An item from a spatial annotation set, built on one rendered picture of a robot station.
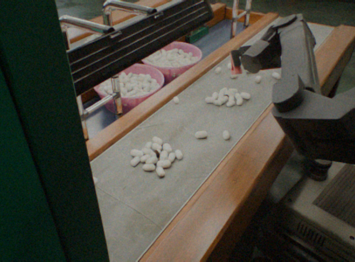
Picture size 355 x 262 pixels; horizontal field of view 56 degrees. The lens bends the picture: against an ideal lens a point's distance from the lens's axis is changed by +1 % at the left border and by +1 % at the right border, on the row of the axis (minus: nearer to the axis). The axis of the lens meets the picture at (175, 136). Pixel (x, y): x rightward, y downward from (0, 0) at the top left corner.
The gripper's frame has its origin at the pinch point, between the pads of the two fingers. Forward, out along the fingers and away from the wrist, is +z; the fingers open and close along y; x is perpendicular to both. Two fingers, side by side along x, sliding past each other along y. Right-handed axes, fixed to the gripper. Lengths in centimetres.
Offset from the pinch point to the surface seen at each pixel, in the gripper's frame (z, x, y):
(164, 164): 0.6, -23.5, -30.5
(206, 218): -13.1, -38.8, -26.1
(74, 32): 66, 57, -49
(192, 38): 67, 48, 9
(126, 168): 3.8, -22.2, -40.5
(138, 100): 23.9, 3.6, -30.9
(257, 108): 15.1, -8.6, 7.5
